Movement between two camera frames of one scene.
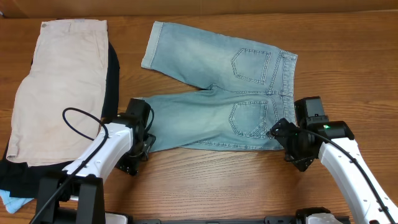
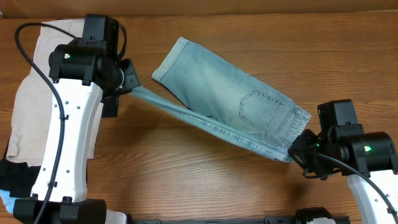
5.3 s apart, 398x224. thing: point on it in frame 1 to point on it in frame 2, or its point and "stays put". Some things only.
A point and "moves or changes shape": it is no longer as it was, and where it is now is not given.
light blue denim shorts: (248, 89) moves or changes shape
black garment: (24, 181) stays put
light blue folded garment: (12, 204) stays put
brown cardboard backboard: (27, 9) stays put
